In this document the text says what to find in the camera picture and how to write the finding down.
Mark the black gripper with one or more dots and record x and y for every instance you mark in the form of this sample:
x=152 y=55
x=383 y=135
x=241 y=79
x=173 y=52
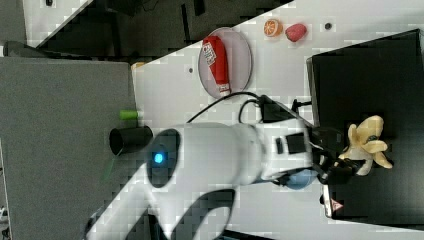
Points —
x=327 y=144

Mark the peeled banana toy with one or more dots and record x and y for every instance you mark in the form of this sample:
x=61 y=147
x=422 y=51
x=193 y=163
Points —
x=365 y=144

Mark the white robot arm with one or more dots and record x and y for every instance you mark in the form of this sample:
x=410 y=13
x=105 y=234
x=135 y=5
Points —
x=192 y=172

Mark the black toaster oven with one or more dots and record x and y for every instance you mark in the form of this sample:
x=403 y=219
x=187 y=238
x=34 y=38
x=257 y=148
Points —
x=368 y=105

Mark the blue cup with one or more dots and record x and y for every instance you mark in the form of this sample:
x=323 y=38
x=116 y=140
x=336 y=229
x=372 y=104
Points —
x=301 y=180

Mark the red strawberry toy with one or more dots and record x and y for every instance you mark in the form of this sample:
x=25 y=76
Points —
x=296 y=32

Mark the grey round plate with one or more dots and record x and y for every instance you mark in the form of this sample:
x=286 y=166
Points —
x=238 y=60

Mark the orange slice toy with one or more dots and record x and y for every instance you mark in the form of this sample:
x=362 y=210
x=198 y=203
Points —
x=273 y=28

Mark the red ketchup bottle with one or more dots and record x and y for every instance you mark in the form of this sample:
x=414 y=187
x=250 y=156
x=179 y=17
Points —
x=217 y=63

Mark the grey partition panel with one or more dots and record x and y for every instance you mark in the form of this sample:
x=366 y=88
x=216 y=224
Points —
x=56 y=116

